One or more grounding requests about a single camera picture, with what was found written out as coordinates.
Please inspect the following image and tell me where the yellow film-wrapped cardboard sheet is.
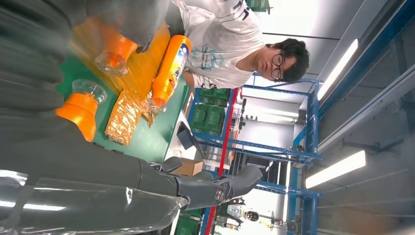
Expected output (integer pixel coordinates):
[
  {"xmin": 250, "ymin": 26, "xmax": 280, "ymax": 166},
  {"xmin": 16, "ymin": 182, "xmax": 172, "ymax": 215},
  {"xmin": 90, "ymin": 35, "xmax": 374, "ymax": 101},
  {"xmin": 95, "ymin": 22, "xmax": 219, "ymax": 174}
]
[{"xmin": 69, "ymin": 23, "xmax": 172, "ymax": 129}]

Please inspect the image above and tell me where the person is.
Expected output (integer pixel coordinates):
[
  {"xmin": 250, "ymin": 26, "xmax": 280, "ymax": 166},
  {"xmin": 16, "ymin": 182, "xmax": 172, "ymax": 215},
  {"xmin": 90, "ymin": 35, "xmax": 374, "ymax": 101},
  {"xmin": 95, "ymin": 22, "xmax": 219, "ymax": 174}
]
[{"xmin": 164, "ymin": 0, "xmax": 310, "ymax": 90}]

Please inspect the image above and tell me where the brown cardboard box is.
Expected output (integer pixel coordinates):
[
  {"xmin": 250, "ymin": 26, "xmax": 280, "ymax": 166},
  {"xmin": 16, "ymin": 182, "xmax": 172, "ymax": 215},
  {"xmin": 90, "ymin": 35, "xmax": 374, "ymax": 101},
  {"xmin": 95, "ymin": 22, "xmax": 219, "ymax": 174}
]
[{"xmin": 181, "ymin": 158, "xmax": 204, "ymax": 177}]

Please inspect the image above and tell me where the dark blue tablet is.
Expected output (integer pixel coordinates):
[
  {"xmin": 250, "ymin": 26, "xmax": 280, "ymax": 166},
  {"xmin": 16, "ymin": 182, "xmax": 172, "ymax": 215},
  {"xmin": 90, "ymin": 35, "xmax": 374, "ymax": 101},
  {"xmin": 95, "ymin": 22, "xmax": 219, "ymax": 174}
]
[{"xmin": 176, "ymin": 120, "xmax": 207, "ymax": 160}]

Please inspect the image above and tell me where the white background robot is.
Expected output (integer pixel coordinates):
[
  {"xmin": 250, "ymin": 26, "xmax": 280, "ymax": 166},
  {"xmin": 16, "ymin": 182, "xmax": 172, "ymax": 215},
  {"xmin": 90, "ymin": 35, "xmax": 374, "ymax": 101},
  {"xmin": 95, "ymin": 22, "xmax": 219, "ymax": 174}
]
[{"xmin": 215, "ymin": 198, "xmax": 260, "ymax": 232}]

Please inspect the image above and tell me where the blue metal shelving rack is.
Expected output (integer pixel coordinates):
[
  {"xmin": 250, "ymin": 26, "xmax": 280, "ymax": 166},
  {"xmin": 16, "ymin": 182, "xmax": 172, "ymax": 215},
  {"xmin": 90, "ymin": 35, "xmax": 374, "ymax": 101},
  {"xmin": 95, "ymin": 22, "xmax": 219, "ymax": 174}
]
[{"xmin": 186, "ymin": 72, "xmax": 325, "ymax": 235}]

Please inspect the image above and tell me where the long ceiling light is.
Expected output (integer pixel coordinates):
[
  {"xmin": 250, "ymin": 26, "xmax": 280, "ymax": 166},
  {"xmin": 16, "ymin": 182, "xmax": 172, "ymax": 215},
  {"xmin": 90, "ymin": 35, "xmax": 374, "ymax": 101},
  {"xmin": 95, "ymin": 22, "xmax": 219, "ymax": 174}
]
[
  {"xmin": 317, "ymin": 39, "xmax": 359, "ymax": 101},
  {"xmin": 304, "ymin": 149, "xmax": 367, "ymax": 190}
]

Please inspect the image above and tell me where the blue overhead beam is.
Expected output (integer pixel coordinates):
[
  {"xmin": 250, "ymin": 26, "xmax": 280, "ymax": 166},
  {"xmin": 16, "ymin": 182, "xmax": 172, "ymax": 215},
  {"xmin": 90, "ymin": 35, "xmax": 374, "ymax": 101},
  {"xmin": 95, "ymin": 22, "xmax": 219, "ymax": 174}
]
[{"xmin": 319, "ymin": 0, "xmax": 415, "ymax": 119}]

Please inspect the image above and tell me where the red metal post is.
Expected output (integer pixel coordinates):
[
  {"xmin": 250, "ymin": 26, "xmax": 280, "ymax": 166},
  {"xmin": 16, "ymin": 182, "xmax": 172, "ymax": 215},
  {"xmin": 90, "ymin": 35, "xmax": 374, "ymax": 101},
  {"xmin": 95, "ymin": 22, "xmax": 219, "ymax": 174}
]
[{"xmin": 204, "ymin": 87, "xmax": 240, "ymax": 235}]

